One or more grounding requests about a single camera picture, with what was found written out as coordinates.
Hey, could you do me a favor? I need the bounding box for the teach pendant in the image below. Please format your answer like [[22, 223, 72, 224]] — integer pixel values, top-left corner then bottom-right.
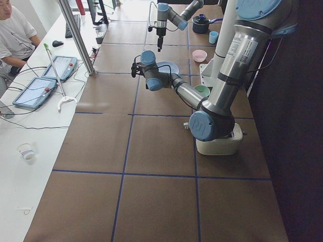
[[42, 55, 78, 82], [12, 77, 57, 109]]

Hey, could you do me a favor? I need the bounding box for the teach pendant far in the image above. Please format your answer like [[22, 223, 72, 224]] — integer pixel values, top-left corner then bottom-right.
[[42, 55, 78, 82]]

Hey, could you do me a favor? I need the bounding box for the light blue cup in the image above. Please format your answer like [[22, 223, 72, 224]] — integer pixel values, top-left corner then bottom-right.
[[208, 31, 219, 44]]

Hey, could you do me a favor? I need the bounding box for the blue plate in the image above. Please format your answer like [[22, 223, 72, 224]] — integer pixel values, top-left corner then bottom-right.
[[156, 61, 179, 74]]

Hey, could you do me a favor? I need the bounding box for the black monitor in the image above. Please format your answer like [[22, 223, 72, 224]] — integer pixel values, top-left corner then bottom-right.
[[87, 0, 109, 26]]

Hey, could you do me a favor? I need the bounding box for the white mounting pole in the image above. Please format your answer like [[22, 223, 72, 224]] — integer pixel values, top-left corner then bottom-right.
[[200, 0, 237, 87]]

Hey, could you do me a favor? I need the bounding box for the cream toaster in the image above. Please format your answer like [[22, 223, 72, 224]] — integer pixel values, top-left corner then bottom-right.
[[196, 123, 243, 155]]

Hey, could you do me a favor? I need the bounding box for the dark blue saucepan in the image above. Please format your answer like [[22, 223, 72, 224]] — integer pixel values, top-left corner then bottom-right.
[[192, 14, 223, 34]]

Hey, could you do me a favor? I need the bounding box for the reacher grabber tool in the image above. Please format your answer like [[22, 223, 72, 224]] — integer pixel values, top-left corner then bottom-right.
[[43, 43, 78, 112]]

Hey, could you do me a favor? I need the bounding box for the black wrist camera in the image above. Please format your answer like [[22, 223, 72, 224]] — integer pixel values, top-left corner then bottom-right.
[[131, 55, 144, 78]]

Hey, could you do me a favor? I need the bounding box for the black keyboard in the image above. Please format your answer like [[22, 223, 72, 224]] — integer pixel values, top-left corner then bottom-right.
[[65, 14, 81, 39]]

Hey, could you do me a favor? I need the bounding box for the teach pendant near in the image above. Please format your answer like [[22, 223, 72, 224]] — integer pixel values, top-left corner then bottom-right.
[[12, 77, 57, 109]]

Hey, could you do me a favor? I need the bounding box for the aluminium frame post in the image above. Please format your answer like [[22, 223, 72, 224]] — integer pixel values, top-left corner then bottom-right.
[[58, 0, 95, 76]]

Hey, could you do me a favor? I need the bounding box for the black computer mouse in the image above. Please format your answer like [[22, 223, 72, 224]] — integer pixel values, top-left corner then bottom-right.
[[52, 40, 64, 47]]

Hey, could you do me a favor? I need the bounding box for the seated person white shirt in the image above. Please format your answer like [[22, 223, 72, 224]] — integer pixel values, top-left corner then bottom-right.
[[1, 1, 41, 77]]

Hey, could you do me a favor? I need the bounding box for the green bowl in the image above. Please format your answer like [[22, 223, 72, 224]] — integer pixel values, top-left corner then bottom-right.
[[194, 85, 210, 97]]

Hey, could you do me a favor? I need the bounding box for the paper cup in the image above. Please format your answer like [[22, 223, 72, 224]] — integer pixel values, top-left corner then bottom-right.
[[17, 143, 35, 164]]

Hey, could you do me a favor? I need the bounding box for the pink bowl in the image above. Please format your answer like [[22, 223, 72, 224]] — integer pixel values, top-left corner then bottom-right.
[[192, 49, 207, 63]]

